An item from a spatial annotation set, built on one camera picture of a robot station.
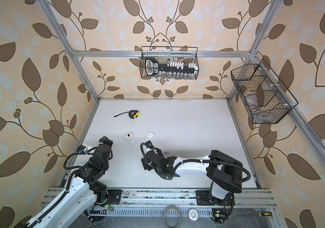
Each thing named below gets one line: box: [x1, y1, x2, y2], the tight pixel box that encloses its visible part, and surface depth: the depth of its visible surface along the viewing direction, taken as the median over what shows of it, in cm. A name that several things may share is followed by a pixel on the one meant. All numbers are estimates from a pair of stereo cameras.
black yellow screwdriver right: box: [258, 211, 273, 218], surface depth 71 cm
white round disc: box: [188, 208, 200, 222], surface depth 70 cm
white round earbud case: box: [146, 131, 155, 139], surface depth 99 cm
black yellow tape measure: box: [113, 109, 140, 119], surface depth 110 cm
